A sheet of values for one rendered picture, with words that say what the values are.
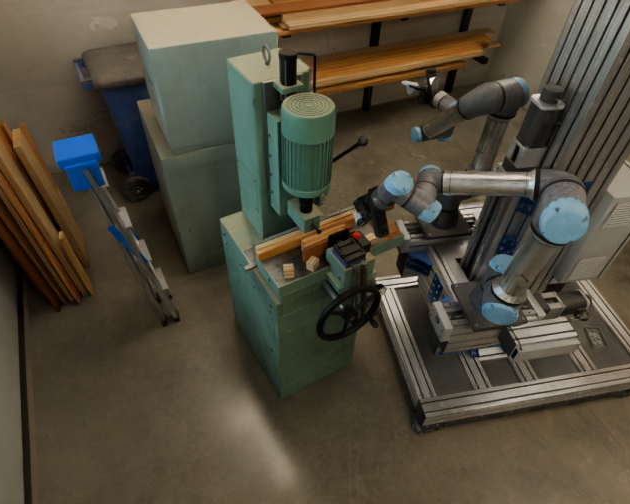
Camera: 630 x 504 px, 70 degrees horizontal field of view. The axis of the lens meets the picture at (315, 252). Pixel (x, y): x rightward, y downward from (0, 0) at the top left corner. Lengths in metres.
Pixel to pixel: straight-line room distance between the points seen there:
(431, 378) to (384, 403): 0.29
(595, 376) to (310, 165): 1.82
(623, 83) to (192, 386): 2.20
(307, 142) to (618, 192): 1.13
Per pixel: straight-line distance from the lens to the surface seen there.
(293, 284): 1.71
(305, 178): 1.54
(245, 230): 2.05
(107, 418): 2.58
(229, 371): 2.54
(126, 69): 3.18
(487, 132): 2.00
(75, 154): 2.04
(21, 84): 3.80
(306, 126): 1.42
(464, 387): 2.38
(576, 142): 1.68
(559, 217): 1.36
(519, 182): 1.49
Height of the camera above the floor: 2.20
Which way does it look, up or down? 46 degrees down
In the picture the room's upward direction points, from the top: 3 degrees clockwise
